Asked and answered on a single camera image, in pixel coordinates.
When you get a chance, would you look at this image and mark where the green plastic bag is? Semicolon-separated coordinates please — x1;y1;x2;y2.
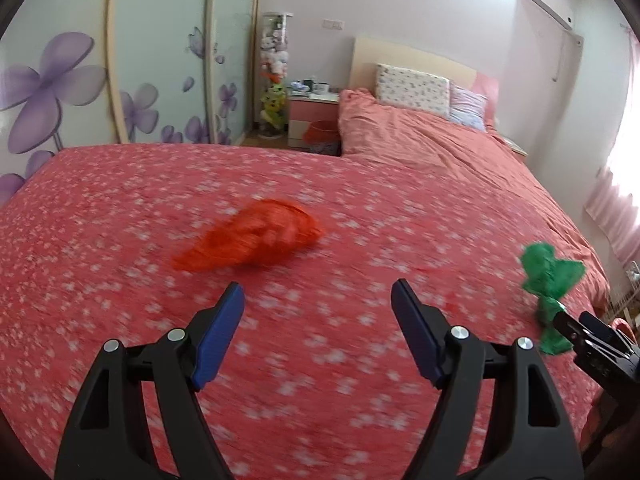
520;243;586;356

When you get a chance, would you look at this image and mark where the pink window curtain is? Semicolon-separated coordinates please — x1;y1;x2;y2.
584;32;639;266

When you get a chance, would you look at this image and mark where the red floral bedspread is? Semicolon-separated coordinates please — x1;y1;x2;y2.
1;144;608;479

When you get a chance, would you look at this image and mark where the small red crumpled bag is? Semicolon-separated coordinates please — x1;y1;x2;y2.
171;198;323;272

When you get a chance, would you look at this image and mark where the pink striped pillow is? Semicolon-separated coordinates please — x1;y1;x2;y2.
449;82;488;132

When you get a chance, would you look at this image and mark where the salmon duvet bed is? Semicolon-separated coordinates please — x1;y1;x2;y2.
338;89;600;266

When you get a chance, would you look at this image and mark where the white floral pillow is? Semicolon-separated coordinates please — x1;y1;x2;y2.
375;63;450;118

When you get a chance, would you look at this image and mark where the red bedside waste bin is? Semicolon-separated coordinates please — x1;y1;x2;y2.
303;120;342;156

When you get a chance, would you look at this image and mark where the pink bedside table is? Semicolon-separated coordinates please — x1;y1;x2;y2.
288;92;340;151

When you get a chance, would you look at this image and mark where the beige pink headboard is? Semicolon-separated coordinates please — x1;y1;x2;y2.
347;37;499;126

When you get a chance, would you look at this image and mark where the sliding wardrobe with flowers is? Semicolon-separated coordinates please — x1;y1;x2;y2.
1;0;256;200

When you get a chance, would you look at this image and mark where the plush toy display tube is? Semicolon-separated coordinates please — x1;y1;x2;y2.
259;12;293;140

